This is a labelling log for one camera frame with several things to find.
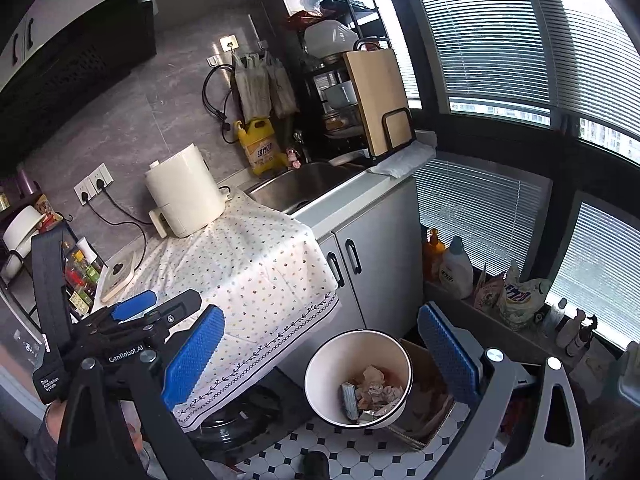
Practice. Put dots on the small paper pouches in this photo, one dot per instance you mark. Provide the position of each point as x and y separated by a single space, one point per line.
487 290

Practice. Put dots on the wooden cutting board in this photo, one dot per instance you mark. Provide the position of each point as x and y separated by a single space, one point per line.
375 100

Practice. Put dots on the stainless steel sink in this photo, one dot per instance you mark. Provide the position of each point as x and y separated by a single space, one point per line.
300 185

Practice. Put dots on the small pink bottle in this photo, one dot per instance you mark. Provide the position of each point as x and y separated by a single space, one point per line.
292 159

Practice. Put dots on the white printed paper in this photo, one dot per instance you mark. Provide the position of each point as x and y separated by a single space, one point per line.
392 392

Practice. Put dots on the floral white tablecloth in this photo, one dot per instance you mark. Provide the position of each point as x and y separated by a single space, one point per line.
250 270

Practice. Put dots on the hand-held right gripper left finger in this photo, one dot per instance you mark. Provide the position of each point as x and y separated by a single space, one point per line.
192 355

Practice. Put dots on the orange bottle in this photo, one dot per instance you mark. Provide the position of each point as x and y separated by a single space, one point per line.
434 255

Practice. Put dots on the slatted window blind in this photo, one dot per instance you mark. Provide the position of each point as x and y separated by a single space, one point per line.
475 35
475 210
600 270
610 85

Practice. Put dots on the white bowl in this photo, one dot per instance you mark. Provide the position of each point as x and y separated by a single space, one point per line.
20 230

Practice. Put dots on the green white refill pouch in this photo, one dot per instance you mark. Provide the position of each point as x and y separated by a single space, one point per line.
522 300

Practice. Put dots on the white laundry detergent bottle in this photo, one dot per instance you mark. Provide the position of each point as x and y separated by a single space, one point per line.
456 272

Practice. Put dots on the metal wall hook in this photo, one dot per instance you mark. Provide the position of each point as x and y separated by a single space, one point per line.
228 42

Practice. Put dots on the row of condiment bottles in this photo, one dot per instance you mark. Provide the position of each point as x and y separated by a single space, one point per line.
82 275

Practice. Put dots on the black window frame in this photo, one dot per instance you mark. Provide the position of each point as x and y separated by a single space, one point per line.
500 135

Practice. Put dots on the yellow detergent bottle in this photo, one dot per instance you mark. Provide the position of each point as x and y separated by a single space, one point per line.
260 150

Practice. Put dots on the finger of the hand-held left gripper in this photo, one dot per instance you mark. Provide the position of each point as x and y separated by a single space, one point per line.
132 305
180 302

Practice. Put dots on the hanging plastic bag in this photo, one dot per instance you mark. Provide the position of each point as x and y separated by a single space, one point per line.
282 85
252 85

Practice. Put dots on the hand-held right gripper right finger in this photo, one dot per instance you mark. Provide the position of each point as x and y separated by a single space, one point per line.
447 355

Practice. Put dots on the person's left hand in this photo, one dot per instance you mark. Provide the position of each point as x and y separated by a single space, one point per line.
52 416

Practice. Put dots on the cardboard box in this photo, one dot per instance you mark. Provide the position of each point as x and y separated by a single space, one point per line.
430 400

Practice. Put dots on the front-load washing machine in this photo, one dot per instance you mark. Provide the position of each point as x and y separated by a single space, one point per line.
235 425

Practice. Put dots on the white round trash bin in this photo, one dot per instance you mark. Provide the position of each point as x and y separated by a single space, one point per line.
330 380

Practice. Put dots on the purple cup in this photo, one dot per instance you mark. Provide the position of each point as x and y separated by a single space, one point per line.
28 182

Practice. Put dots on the black range hood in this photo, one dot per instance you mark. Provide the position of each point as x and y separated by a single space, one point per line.
75 70

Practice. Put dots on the white flat kitchen appliance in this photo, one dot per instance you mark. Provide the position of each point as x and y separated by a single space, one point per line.
119 275

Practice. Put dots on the white wall socket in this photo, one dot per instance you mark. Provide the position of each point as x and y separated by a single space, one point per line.
101 176
84 190

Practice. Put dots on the white plastic container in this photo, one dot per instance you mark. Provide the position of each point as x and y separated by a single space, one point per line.
330 37

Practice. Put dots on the blue silver wrapper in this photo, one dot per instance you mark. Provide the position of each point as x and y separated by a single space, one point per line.
350 400

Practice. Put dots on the grey sink cabinet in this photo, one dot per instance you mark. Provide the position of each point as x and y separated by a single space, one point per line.
385 240

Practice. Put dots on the black dish rack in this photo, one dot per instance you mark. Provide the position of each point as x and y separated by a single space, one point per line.
382 15

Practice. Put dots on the red packet on rack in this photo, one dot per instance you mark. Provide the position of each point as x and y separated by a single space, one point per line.
302 19

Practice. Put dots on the beige paper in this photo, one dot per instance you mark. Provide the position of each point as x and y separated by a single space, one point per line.
372 377

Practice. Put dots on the person's dark shoe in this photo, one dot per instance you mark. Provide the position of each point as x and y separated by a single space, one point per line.
317 466

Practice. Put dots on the white dishcloth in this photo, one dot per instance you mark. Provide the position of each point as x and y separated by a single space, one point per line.
400 160

